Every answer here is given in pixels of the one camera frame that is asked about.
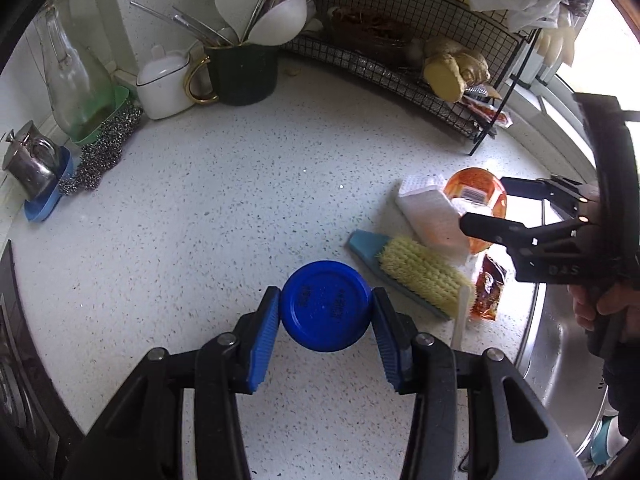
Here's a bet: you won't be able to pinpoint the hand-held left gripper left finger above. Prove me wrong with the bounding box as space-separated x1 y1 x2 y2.
62 286 282 480

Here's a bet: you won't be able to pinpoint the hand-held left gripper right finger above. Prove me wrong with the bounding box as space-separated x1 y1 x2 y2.
370 287 588 480

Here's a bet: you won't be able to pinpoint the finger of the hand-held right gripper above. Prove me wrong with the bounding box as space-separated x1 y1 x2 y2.
499 175 591 223
460 211 588 253

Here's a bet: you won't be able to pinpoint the orange plastic container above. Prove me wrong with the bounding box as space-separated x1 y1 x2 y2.
442 167 509 254

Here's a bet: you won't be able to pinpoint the blue round lid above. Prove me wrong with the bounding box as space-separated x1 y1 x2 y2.
280 260 373 352

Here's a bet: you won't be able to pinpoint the person's right hand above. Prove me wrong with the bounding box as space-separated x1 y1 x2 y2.
570 280 640 332

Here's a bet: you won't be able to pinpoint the brown sauce packet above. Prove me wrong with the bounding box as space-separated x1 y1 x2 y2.
469 254 509 322

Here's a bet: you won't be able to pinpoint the white sponge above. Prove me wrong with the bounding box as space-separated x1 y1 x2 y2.
396 175 467 249

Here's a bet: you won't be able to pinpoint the yellow bristle scrub brush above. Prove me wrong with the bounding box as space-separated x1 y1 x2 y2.
348 230 477 322

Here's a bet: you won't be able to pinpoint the sauce packets bundle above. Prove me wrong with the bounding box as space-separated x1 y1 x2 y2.
462 85 514 129

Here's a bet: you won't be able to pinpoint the knobbly ginger root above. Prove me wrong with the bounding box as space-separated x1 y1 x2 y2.
425 35 494 87

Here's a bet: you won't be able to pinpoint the cut ginger piece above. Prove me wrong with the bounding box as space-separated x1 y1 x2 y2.
424 52 467 104

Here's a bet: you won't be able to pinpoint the window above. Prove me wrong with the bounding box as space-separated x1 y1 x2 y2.
550 0 640 161

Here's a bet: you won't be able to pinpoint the steel sink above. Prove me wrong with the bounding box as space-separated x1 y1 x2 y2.
514 110 640 462

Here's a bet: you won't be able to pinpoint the cream rubber gloves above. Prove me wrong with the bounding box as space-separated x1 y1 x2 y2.
537 24 577 69

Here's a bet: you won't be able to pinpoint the brown basket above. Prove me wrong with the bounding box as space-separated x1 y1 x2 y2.
327 6 417 54

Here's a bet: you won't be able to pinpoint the steel wool scourer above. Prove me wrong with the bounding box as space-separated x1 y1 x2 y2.
57 141 126 196
95 101 146 148

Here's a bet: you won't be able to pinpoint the black gas stove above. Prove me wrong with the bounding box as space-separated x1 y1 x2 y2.
0 240 84 480

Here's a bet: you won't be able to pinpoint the blue plastic dish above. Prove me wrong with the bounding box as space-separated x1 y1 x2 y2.
24 146 76 223

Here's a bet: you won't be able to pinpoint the dark green mug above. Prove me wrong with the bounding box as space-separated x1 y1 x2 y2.
185 42 281 107

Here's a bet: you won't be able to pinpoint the white ceramic pot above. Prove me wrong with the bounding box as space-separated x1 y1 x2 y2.
136 45 197 121

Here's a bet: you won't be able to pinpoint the green plastic dish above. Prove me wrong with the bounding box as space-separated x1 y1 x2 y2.
67 85 132 146

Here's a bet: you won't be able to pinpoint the metal pitcher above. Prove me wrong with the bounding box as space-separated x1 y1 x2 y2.
2 120 61 201

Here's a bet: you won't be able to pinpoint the white ladle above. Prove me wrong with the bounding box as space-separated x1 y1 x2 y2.
247 0 309 47

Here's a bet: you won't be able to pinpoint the glass jug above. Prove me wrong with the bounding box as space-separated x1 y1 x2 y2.
37 0 119 143

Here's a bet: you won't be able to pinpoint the bundle of metal utensils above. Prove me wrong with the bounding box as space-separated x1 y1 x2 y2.
130 1 227 47

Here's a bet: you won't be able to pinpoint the white rice paddle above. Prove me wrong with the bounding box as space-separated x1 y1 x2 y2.
215 0 267 44

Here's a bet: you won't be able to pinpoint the black wire rack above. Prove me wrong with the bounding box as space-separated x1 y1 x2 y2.
260 0 544 157

